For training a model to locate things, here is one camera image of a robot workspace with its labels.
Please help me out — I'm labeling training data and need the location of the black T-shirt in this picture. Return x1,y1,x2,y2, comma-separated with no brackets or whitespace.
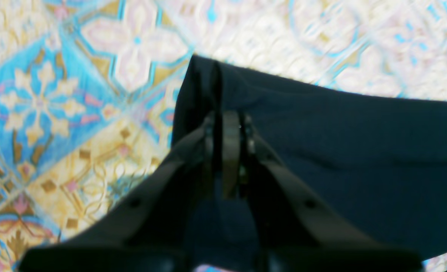
172,56,447,260

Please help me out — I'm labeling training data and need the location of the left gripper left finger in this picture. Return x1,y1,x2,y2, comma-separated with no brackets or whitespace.
19,112,240,272

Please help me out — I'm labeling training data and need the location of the patterned tablecloth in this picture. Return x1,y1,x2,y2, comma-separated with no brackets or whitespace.
0,0,447,272

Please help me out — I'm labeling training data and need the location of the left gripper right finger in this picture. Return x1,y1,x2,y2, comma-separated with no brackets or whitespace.
239,114,423,272

